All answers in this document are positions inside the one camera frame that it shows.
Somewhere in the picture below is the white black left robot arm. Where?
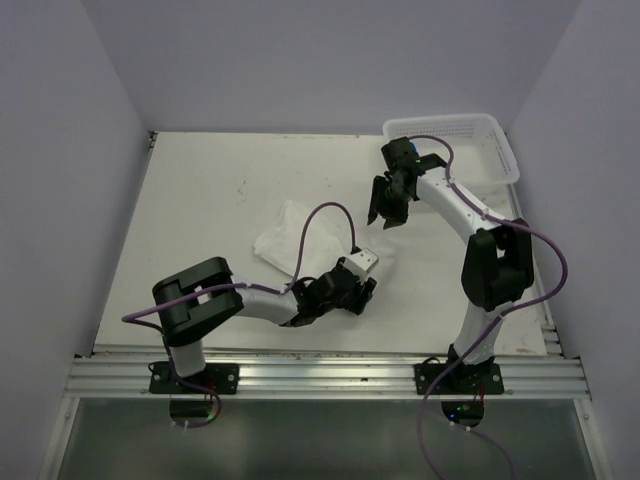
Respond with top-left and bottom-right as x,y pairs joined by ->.
152,249 -> 378,393

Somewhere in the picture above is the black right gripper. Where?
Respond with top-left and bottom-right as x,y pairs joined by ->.
368,175 -> 413,230

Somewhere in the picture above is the white plastic basket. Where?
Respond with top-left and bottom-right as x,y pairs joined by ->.
382,113 -> 520,191

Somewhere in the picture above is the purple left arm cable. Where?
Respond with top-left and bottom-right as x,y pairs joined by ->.
121,201 -> 357,429

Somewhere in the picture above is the white towel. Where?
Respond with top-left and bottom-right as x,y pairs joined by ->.
252,199 -> 396,276

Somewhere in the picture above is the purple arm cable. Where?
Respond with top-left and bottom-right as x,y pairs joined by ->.
407,133 -> 570,480
121,201 -> 357,429

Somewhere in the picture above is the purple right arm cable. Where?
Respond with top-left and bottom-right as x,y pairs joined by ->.
407,133 -> 570,480

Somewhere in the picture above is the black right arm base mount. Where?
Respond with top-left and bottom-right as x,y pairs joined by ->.
413,357 -> 505,396

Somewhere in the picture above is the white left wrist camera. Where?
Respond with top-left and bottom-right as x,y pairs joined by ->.
343,248 -> 379,283

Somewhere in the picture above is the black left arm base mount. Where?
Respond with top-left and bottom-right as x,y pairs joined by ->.
147,361 -> 240,395

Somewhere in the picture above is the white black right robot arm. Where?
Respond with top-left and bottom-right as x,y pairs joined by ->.
367,137 -> 534,393

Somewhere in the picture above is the aluminium rail frame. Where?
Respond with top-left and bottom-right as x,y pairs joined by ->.
39,130 -> 614,480

